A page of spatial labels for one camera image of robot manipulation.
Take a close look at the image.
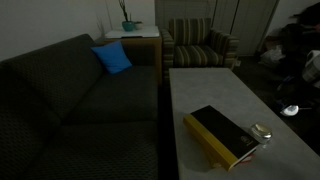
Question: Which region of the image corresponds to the wooden side table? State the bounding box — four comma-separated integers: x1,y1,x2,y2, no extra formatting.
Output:
94,35,163,86

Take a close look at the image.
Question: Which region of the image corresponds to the black book yellow spine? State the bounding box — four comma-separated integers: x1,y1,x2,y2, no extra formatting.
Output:
183,105,261,172

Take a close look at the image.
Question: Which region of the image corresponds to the white plastic bag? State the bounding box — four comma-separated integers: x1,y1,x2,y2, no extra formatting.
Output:
259,45,287,69

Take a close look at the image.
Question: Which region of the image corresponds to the dark grey fabric sofa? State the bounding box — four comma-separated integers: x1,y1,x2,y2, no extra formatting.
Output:
0,33,159,180

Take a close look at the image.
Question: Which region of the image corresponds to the striped armchair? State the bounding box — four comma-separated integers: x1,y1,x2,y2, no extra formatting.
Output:
159,17,240,81

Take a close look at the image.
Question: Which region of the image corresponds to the dark clutter pile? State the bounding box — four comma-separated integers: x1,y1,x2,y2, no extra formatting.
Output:
279,3,320,78

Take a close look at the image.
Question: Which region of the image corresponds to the blue cushion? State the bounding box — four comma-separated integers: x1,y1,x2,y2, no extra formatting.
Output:
90,40,133,75

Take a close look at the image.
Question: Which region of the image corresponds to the teal pot with plant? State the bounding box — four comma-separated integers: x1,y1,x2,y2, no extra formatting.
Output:
118,0,136,33

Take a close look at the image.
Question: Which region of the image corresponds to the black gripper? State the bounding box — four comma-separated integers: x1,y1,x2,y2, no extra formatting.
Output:
284,78,313,107

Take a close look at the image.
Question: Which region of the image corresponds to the silver bottle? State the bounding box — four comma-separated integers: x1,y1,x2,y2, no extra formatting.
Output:
249,122,273,145

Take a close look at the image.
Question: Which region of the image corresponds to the white flat board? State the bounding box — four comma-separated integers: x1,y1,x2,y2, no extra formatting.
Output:
104,25,161,40

